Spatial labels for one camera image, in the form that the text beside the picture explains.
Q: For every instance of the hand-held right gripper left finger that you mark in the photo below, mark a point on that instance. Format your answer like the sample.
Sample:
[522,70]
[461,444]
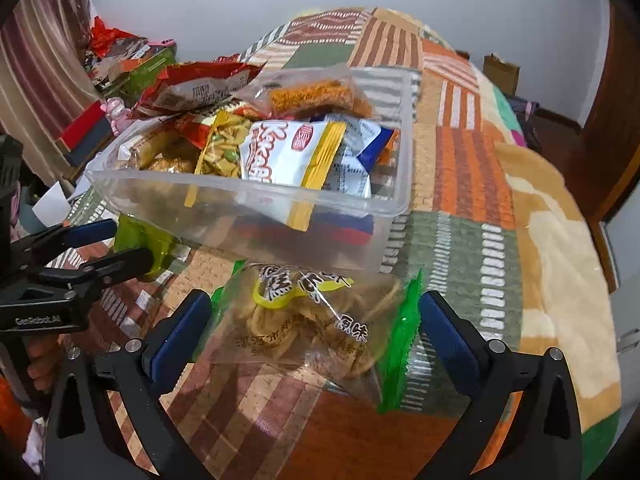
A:
[175,340]

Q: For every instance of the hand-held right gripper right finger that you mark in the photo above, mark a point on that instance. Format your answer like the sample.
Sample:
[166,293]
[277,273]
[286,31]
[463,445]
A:
[450,345]

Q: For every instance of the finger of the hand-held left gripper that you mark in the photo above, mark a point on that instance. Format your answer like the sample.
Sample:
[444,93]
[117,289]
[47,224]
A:
[85,234]
[115,267]

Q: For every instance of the yellow-green snack packet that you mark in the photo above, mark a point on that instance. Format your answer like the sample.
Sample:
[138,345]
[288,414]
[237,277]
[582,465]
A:
[160,250]

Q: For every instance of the golden pastry snack packet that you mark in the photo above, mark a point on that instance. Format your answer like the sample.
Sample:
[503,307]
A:
[155,155]

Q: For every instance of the clear green-edged chip packet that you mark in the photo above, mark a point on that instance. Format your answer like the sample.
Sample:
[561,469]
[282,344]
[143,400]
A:
[310,330]

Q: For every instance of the clear plastic container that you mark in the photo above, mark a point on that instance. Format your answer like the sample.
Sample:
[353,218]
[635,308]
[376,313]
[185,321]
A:
[350,240]

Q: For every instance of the blue white snack packet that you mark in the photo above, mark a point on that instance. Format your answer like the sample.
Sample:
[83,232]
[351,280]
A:
[360,160]

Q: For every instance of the person's left hand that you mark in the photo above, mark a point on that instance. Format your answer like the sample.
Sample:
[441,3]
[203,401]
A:
[46,357]

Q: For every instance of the white paper sheet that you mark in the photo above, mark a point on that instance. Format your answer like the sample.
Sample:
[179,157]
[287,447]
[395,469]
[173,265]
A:
[50,202]

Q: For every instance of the dark grey box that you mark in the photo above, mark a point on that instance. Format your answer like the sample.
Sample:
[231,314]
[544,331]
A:
[90,152]

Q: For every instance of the red box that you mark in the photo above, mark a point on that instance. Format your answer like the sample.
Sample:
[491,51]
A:
[85,122]

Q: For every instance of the pink toy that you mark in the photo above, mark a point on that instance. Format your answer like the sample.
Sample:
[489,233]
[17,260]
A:
[117,115]

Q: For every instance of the red printed snack packet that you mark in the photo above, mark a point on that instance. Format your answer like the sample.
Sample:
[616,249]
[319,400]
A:
[192,127]

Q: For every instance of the patchwork blanket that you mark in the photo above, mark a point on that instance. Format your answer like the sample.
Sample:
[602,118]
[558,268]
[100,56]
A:
[470,180]

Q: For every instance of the striped curtain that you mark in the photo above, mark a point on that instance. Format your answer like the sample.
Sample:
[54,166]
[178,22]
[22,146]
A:
[45,60]

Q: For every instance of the red brown snack packet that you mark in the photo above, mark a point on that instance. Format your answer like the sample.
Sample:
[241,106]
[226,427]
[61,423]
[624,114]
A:
[200,91]

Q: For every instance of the white cabinet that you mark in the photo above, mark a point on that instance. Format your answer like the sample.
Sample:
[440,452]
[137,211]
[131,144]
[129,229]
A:
[625,280]

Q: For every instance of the red plastic bag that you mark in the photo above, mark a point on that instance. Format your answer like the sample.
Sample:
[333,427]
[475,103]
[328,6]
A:
[107,37]

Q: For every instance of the white yellow snack packet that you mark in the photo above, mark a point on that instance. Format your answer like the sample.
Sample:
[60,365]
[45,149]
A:
[280,155]

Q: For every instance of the pile of clothes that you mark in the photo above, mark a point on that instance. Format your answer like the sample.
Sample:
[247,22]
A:
[527,115]

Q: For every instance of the clear packet of orange snack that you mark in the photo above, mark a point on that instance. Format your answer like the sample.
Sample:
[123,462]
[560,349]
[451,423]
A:
[310,96]

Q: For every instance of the wooden door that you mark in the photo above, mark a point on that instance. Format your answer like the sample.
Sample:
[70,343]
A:
[620,135]

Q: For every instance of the brown paper bag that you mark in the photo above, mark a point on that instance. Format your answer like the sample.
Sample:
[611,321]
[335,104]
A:
[502,75]

